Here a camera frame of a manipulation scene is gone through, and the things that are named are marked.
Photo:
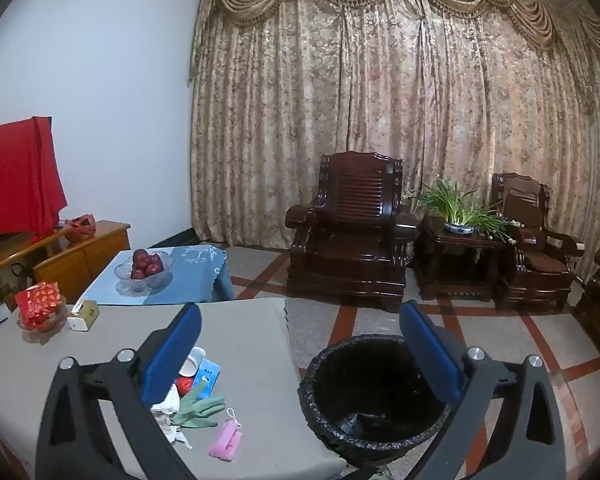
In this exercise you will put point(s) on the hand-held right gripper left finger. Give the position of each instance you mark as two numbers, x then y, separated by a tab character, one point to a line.
175	345

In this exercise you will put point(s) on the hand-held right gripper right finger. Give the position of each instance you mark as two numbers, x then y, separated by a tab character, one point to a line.
425	345

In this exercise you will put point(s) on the blue paper cup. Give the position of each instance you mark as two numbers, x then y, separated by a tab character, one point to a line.
192	362

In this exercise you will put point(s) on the red foil ball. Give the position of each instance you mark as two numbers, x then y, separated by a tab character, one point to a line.
184	386

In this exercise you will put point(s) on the blue and white drink bottle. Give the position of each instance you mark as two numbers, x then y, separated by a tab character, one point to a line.
207	375

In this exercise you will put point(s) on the white tissue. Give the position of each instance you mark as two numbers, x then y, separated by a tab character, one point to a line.
167	405

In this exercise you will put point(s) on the green rubber glove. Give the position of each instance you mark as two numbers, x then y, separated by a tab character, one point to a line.
197	407

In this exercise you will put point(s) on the pink face mask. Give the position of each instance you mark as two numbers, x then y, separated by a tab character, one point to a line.
225	440

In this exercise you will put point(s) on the round bin with black liner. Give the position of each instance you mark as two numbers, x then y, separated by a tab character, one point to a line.
350	435

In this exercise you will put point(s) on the glass fruit bowl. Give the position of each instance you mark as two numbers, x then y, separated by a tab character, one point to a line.
145	285

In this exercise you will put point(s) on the red apple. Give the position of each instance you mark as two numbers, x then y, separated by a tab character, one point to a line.
153	270
137	273
141	256
156	260

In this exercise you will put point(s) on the blue tablecloth table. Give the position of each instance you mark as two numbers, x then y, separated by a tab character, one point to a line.
200	270

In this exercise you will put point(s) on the dark wooden side table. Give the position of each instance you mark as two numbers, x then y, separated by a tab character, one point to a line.
455	265

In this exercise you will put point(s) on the white and gold tissue box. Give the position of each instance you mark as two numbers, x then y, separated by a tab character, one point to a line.
85	317

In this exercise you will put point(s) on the dark wooden slatted armchair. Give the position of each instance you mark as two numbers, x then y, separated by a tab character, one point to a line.
350	255

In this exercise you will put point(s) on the wooden television cabinet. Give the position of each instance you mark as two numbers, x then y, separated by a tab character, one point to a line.
85	257

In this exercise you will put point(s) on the dark wooden cushioned armchair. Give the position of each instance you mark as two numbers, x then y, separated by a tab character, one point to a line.
535	260

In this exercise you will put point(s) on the green potted plant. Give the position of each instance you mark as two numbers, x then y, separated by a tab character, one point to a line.
455	205

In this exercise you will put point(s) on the red patterned snack packets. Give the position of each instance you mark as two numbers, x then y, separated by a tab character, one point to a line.
37	302

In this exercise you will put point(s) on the red plastic bag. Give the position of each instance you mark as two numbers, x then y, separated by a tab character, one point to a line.
80	227

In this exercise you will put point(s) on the small white box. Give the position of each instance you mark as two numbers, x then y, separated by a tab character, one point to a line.
6	319

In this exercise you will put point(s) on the red cloth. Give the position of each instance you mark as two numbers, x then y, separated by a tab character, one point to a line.
15	180

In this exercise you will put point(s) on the beige patterned curtain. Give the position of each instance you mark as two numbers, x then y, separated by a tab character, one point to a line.
380	110

